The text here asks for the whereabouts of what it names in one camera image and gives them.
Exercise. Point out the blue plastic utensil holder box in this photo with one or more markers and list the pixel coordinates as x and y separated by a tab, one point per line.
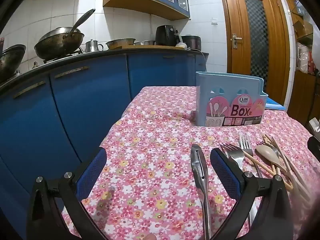
217	90

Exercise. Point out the blue kitchen base cabinet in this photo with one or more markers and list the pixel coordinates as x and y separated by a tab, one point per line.
75	110

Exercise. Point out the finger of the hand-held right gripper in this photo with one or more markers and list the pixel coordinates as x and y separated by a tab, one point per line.
314	145

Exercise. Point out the small white plastic bag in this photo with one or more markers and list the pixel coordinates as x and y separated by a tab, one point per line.
181	45

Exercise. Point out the steel colander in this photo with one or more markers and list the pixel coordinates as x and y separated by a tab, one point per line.
120	43

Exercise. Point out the steel kettle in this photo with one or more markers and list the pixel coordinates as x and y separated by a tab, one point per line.
92	47

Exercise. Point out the white plastic box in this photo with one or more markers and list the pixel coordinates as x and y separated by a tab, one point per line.
315	125

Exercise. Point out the metal peeler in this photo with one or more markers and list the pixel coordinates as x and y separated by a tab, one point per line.
200	165

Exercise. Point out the wooden chopstick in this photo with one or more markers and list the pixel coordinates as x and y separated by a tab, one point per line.
277	147
291	166
268	142

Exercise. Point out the steel bowl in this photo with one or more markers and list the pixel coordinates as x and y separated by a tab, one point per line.
146	43

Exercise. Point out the steel fork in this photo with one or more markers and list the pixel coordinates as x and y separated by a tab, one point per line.
245	143
235	156

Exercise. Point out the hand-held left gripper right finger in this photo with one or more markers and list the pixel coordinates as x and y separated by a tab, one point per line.
225	172

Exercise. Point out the wooden cutting board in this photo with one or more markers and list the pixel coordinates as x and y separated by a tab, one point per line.
150	46

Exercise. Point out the brown wooden door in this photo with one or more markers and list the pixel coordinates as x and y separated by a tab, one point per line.
233	12

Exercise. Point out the cardboard box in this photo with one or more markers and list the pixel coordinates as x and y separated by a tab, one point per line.
302	28

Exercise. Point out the dark rice cooker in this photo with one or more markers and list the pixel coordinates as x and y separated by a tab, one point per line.
192	43

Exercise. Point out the gas stove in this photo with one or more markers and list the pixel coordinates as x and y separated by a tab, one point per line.
62	56

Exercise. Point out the pink white plastic bag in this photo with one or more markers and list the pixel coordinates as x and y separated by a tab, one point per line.
303	57

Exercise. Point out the dark frying pan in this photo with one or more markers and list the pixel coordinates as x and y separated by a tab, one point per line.
11	60

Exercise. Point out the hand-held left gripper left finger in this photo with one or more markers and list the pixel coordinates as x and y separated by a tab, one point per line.
92	172

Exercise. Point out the white wall switch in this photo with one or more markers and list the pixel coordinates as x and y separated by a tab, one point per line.
214	21

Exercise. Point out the wooden shelf unit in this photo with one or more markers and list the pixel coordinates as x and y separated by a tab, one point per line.
303	92

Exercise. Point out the black air fryer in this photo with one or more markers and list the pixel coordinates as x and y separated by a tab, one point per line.
165	36

